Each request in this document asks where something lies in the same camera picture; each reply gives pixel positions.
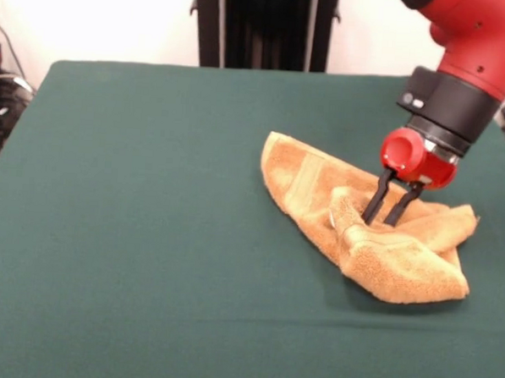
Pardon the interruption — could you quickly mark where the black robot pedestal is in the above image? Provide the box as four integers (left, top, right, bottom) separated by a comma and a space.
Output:
185, 0, 343, 75

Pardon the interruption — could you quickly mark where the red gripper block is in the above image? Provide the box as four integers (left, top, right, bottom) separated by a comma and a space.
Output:
361, 124, 459, 231

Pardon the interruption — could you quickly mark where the dark green table cloth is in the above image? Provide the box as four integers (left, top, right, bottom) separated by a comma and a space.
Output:
0, 56, 505, 378

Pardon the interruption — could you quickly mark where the tan terry towel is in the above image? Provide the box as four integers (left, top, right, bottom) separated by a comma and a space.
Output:
253, 129, 485, 310

